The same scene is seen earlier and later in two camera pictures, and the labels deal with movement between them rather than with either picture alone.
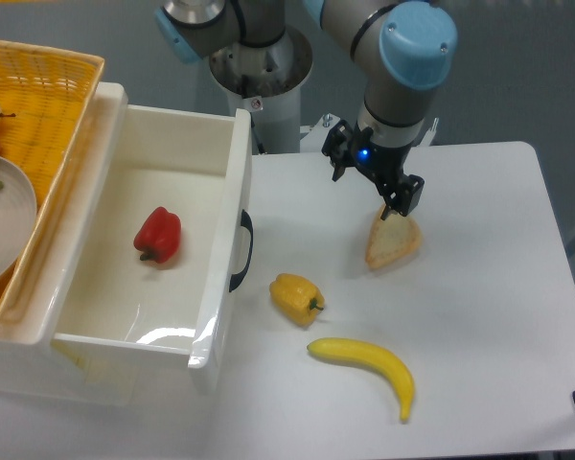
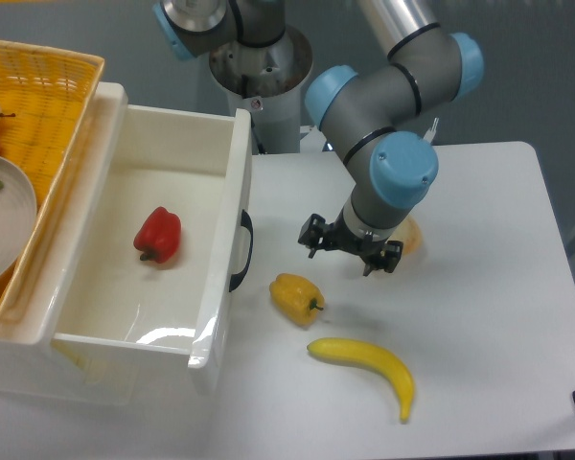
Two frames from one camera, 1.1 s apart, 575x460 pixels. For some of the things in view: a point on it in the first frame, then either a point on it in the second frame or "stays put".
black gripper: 384,164 to 378,254
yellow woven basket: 45,95 stays put
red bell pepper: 158,236 stays put
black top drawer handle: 245,220 stays put
